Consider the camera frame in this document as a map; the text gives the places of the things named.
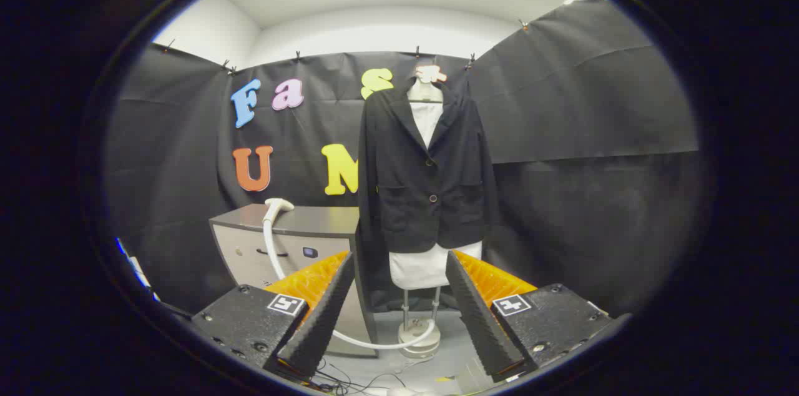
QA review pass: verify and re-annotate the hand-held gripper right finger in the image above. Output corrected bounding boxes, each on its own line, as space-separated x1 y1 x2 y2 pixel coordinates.
445 249 631 383

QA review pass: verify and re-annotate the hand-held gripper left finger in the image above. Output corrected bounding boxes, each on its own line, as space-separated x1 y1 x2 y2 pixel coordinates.
190 250 355 382

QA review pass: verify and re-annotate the white garment steamer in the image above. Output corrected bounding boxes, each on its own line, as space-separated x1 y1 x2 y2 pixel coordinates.
262 197 438 350

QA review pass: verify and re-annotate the black button jacket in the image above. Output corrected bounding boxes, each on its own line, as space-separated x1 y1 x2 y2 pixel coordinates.
358 76 500 254

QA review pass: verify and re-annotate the white mannequin torso with stand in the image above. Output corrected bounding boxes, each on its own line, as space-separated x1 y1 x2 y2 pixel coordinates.
388 68 484 359

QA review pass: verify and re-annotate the grey cabinet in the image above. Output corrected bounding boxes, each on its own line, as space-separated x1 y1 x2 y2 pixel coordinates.
209 204 378 358

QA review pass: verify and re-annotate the black backdrop cloth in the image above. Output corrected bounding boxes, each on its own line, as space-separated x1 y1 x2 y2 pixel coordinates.
103 0 700 322

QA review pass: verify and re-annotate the thin black floor cable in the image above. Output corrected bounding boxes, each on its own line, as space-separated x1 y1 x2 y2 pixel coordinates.
312 357 413 394

